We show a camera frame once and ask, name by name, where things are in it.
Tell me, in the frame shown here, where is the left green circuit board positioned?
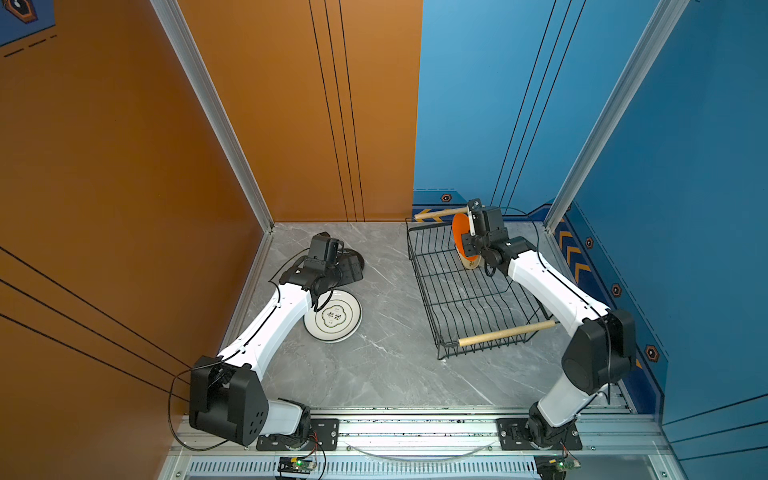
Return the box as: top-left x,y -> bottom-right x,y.
277,457 -> 318,478

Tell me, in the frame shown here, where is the far wooden rack handle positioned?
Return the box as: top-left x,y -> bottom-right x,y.
413,206 -> 469,221

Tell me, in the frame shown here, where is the beige small plate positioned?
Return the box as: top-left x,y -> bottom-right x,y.
459,255 -> 483,270

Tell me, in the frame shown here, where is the wooden rack handle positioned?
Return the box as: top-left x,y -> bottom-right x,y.
413,206 -> 469,221
458,320 -> 557,347

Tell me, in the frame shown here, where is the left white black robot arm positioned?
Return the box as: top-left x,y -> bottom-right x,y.
188,232 -> 365,449

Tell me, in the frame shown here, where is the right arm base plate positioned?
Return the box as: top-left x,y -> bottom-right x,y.
495,417 -> 583,451

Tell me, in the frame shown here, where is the green circuit board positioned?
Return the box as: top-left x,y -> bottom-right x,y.
277,457 -> 318,478
534,457 -> 581,480

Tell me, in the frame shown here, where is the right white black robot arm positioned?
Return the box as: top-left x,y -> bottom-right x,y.
460,199 -> 636,449

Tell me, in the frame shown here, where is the right green circuit board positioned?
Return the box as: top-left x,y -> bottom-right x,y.
534,457 -> 581,480

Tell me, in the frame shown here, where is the orange small plate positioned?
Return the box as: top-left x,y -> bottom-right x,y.
451,214 -> 473,257

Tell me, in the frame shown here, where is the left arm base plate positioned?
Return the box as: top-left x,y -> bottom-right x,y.
256,418 -> 340,452

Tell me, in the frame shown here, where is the black small plate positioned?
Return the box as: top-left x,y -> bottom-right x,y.
339,249 -> 365,285

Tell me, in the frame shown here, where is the near wooden rack handle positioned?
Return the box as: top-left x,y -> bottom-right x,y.
458,320 -> 557,347

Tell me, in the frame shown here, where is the black wire dish rack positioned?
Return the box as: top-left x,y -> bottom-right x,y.
406,221 -> 554,360

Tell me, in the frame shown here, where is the aluminium front rail frame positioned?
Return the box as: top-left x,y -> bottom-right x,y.
159,407 -> 686,479

